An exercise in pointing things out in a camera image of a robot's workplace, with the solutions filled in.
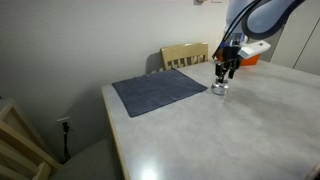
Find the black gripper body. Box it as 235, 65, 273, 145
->
214, 46, 241, 74

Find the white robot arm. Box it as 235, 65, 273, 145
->
212, 0, 306, 83

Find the silver jar with yellow cream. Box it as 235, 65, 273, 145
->
211, 82, 229, 96

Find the orange cardboard box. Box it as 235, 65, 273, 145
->
217, 52, 260, 66

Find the dark blue placemat cloth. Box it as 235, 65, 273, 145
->
112, 69, 207, 117

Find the wooden chair at table end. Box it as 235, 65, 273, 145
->
0, 99, 62, 180

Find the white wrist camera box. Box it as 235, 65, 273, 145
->
238, 40, 271, 59

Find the wooden chair at wall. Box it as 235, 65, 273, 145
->
160, 42, 208, 70

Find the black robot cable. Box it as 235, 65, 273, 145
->
211, 0, 264, 60

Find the beige wall thermostat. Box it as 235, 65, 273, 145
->
194, 0, 208, 5

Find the white wall power outlet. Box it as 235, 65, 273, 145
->
56, 117, 75, 130

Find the black power plug cord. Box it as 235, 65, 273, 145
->
62, 121, 72, 162

